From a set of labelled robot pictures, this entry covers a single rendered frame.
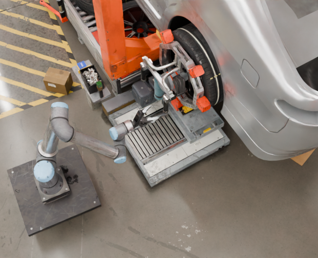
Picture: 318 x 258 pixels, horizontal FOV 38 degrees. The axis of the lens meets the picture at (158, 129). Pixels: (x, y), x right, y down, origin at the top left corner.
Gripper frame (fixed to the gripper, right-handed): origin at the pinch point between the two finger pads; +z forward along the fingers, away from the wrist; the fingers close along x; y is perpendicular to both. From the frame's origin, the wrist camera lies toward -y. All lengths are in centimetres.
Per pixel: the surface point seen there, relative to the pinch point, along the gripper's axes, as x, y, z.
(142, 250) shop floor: 66, 83, -51
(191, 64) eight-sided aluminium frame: -5.5, -28.4, 34.0
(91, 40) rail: -119, 44, 2
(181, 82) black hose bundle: -0.5, -21.0, 22.9
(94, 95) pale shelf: -59, 38, -25
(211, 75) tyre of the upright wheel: 7, -24, 44
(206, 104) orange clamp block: 17.0, -5.4, 34.8
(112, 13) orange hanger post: -60, -49, 1
